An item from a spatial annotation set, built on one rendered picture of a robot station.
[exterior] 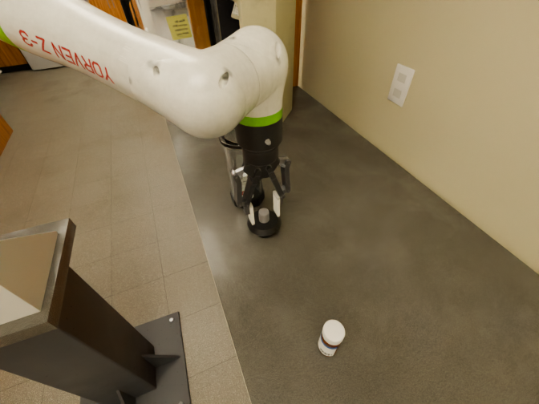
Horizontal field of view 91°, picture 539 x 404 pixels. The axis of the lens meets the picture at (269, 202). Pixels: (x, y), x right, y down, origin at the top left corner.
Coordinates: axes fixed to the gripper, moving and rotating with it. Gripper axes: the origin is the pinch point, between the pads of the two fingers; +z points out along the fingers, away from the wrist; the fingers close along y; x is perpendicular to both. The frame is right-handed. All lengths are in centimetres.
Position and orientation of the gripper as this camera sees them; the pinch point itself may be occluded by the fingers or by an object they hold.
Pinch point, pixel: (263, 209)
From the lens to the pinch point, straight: 68.2
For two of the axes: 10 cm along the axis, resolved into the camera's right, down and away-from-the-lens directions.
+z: 0.3, 7.0, 7.1
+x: 3.7, 6.5, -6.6
